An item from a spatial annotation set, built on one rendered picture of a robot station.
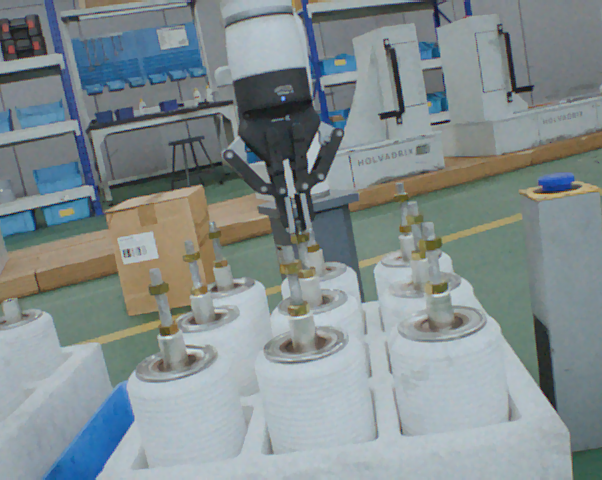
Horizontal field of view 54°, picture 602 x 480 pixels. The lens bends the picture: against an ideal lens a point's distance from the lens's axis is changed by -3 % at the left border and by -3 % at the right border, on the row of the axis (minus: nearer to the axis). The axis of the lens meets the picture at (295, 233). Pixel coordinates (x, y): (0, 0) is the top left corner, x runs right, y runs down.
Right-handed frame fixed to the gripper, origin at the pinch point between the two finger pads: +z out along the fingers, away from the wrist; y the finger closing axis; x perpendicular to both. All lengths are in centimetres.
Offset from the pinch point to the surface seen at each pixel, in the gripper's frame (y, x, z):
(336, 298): 2.3, -1.5, 9.6
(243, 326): -7.6, 0.7, 10.7
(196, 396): -14.0, -12.1, 11.4
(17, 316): -35.2, 24.2, 9.2
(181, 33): 52, 597, -120
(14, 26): -90, 446, -122
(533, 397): 13.0, -19.0, 17.0
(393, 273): 11.3, 4.6, 10.4
